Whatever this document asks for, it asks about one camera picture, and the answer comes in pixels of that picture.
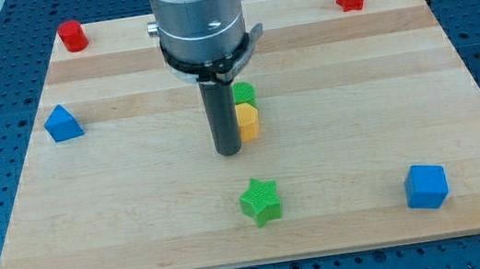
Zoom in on red cylinder block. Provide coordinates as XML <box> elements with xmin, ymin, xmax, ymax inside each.
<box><xmin>57</xmin><ymin>20</ymin><xmax>88</xmax><ymax>53</ymax></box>

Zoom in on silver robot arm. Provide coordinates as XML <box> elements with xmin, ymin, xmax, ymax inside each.
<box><xmin>147</xmin><ymin>0</ymin><xmax>263</xmax><ymax>156</ymax></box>

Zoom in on green cylinder block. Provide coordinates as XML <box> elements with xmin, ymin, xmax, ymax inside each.
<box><xmin>232</xmin><ymin>81</ymin><xmax>258</xmax><ymax>109</ymax></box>

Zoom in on blue triangular prism block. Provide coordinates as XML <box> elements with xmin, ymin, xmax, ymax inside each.
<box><xmin>43</xmin><ymin>104</ymin><xmax>85</xmax><ymax>142</ymax></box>

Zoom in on black clamp mount ring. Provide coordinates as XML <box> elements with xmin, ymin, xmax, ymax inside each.
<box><xmin>160</xmin><ymin>23</ymin><xmax>263</xmax><ymax>85</ymax></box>

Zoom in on blue cube block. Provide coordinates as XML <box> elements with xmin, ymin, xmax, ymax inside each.
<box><xmin>404</xmin><ymin>165</ymin><xmax>449</xmax><ymax>209</ymax></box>

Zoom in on light wooden board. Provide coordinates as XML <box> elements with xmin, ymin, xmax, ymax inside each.
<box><xmin>0</xmin><ymin>0</ymin><xmax>480</xmax><ymax>269</ymax></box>

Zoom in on green star block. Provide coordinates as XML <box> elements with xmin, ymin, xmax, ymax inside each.
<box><xmin>239</xmin><ymin>178</ymin><xmax>283</xmax><ymax>228</ymax></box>

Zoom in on yellow hexagon block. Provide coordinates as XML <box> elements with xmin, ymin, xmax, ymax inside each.
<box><xmin>236</xmin><ymin>103</ymin><xmax>260</xmax><ymax>143</ymax></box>

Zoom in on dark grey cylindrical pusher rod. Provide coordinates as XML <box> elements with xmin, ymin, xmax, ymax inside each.
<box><xmin>199</xmin><ymin>83</ymin><xmax>241</xmax><ymax>156</ymax></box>

